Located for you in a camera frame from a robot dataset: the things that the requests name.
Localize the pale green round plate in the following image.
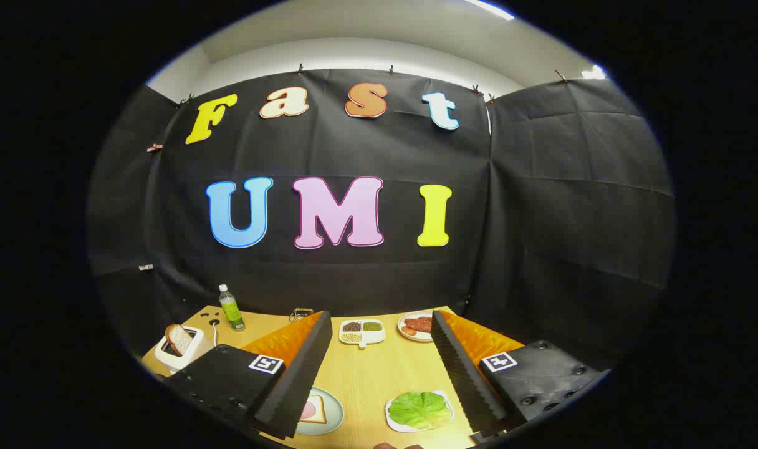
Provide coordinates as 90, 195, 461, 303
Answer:
295, 387, 345, 436

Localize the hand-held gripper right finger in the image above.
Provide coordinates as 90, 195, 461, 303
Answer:
430, 310, 609, 445

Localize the white bread slice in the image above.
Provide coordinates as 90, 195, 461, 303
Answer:
165, 324, 194, 357
299, 395, 328, 425

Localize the green lettuce leaf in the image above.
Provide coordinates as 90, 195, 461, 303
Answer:
388, 391, 452, 430

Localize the green drink bottle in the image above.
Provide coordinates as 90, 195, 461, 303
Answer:
218, 284, 246, 332

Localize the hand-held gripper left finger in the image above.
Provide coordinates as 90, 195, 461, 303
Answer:
164, 311, 333, 440

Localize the black backdrop cloth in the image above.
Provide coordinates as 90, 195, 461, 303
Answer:
86, 67, 676, 375

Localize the white divided dish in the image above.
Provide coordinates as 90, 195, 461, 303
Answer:
338, 319, 386, 349

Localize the white oval meat plate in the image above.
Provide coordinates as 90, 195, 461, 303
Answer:
397, 311, 436, 343

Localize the white leaf-shaped plate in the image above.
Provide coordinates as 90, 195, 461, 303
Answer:
385, 390, 455, 433

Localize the white toaster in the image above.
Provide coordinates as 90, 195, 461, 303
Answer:
154, 326, 205, 374

